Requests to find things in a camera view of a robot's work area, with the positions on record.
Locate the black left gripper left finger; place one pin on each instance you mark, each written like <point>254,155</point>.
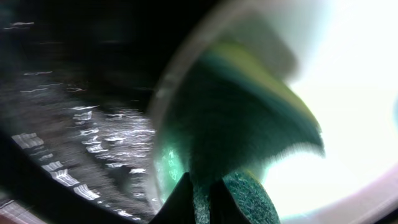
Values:
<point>178,208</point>

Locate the mint green plate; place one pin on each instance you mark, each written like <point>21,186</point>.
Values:
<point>340,59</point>

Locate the green yellow sponge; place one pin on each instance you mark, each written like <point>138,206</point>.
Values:
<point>230,114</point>

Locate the round black tray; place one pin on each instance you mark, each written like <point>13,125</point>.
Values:
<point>76,81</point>

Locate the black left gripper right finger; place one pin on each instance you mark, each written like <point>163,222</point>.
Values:
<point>223,209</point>

